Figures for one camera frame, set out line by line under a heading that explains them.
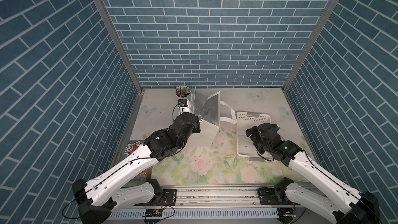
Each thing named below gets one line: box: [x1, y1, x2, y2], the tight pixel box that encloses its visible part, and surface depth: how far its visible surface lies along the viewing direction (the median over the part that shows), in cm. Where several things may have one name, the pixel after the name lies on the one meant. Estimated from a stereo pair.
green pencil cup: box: [175, 88, 192, 98], surface depth 104 cm
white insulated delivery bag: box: [186, 86, 238, 147], surface depth 84 cm
